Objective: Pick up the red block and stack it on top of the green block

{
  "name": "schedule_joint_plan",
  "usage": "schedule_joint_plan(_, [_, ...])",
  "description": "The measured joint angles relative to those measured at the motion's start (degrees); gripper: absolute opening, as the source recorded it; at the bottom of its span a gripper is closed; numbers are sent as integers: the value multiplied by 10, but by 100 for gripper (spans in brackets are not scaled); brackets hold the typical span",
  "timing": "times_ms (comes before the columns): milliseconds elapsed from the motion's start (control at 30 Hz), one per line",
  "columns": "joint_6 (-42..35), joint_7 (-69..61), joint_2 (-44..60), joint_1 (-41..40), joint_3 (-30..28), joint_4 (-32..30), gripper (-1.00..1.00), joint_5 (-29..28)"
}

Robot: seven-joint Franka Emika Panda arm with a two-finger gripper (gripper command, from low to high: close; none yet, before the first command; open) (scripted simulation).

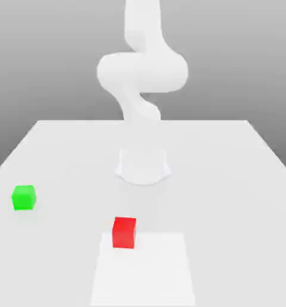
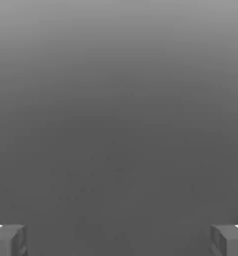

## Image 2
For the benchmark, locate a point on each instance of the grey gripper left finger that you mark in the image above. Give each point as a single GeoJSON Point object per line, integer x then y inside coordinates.
{"type": "Point", "coordinates": [7, 241]}

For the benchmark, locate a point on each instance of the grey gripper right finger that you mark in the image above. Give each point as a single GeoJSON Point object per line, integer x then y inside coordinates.
{"type": "Point", "coordinates": [231, 241]}

